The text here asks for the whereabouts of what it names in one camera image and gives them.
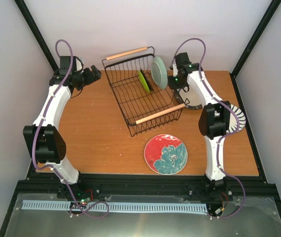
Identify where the mint green flower plate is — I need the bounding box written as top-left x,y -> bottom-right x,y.
151,56 -> 168,90

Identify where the dark red flower plate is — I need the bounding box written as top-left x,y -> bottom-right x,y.
140,70 -> 154,91

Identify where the plain lime green plate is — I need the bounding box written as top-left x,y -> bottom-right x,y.
138,70 -> 150,93

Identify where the black wire dish rack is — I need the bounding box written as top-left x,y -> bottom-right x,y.
102,46 -> 184,136

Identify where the green striped rim plate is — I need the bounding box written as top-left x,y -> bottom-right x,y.
227,104 -> 246,133

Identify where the red and teal flower plate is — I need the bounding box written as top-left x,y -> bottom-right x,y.
144,134 -> 188,175

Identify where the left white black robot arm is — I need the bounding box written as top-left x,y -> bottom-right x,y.
23,56 -> 102,199

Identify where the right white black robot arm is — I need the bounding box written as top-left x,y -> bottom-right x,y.
168,52 -> 230,198

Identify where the black rimmed beige plate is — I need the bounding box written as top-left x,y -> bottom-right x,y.
175,86 -> 203,110

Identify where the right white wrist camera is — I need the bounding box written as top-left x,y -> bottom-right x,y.
170,64 -> 178,77

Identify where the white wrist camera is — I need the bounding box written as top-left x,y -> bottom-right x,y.
170,64 -> 178,77
74,56 -> 84,73

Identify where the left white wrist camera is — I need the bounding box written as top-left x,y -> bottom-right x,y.
74,56 -> 84,73

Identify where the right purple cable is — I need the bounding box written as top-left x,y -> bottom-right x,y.
170,38 -> 246,220

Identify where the left black frame post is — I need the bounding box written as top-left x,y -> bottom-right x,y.
14,0 -> 58,73

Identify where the black frame post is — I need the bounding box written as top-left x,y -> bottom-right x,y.
231,0 -> 281,76
14,0 -> 58,73

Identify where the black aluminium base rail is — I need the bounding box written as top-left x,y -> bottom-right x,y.
17,172 -> 278,203

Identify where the right black frame post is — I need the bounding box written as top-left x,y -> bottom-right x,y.
231,0 -> 281,76

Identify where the light blue slotted cable duct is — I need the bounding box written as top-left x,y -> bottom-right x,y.
21,200 -> 208,215

